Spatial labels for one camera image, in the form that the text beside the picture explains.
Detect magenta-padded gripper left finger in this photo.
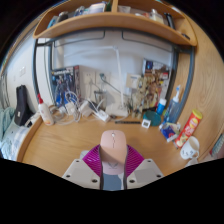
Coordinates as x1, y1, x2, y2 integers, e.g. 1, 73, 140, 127
62, 143, 104, 190

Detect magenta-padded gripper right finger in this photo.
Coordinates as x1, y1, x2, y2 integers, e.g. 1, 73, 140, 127
123, 144, 164, 190

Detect pink computer mouse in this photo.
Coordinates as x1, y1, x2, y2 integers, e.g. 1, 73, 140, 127
99, 129, 129, 176

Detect clear plastic cup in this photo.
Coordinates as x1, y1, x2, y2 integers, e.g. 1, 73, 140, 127
183, 157, 200, 168

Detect blue snack packet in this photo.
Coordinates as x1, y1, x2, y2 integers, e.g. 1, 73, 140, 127
159, 121, 182, 143

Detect small white cube clock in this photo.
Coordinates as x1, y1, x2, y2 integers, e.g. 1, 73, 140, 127
141, 118, 152, 129

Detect white mug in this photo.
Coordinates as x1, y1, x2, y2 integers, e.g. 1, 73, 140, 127
179, 135, 201, 161

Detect black ruler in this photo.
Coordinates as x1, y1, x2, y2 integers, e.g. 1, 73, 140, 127
114, 120, 142, 125

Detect teal round container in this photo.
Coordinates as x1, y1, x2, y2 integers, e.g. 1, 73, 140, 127
143, 110, 163, 127

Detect white power strip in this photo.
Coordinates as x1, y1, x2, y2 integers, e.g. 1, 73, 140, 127
91, 109, 111, 123

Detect red yellow chips can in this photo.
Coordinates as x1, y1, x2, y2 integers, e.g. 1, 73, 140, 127
173, 109, 204, 149

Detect white red-pump lotion bottle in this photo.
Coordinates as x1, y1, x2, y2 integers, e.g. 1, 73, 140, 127
36, 93, 55, 127

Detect blue spray bottle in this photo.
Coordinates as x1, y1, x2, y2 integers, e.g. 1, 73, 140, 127
163, 84, 183, 124

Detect small blue white-capped bottle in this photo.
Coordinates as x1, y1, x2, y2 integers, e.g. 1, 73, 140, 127
155, 98, 168, 116

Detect white desk lamp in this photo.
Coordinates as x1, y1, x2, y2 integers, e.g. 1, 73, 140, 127
63, 45, 129, 118

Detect tan robot figure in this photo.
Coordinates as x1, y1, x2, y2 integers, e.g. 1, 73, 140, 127
131, 74, 161, 116

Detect white adapter box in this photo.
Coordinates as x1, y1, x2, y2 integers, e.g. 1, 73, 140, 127
24, 112, 42, 128

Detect blue white plaid quilt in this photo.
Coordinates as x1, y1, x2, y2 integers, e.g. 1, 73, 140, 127
0, 123, 31, 161

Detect striped teal cloth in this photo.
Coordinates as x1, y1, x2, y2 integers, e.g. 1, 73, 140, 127
209, 133, 224, 158

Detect black bag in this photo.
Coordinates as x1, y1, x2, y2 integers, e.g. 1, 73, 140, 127
13, 84, 34, 127

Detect blue robot model kit box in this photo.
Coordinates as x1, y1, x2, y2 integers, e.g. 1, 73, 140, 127
49, 65, 81, 108

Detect teal knitted blanket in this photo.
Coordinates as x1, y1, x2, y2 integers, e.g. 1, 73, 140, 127
0, 106, 16, 134

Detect colourful model kit box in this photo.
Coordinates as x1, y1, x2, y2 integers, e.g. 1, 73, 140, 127
142, 59, 172, 111

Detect wooden shelf unit with items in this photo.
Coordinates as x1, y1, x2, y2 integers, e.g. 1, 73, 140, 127
32, 0, 198, 48

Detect white tangled cables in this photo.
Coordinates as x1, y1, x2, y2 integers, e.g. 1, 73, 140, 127
49, 91, 101, 126

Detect white wall outlet plate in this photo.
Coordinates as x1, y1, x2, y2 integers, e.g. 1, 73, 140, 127
81, 69, 111, 86

